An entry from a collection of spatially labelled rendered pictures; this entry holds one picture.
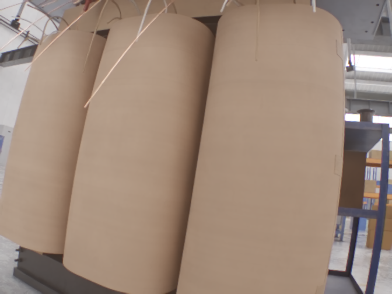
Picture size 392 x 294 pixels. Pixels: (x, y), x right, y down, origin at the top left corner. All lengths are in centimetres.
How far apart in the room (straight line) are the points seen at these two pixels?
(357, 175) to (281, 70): 84
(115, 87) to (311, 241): 71
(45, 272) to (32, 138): 55
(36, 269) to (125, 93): 84
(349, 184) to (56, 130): 129
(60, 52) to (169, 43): 49
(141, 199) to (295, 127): 45
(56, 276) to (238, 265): 77
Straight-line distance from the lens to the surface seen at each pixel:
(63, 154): 110
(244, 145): 71
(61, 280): 122
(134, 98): 87
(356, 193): 146
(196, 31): 97
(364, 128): 130
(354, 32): 151
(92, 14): 134
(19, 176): 119
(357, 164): 147
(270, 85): 74
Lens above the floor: 53
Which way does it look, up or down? 10 degrees up
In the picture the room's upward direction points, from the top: 9 degrees clockwise
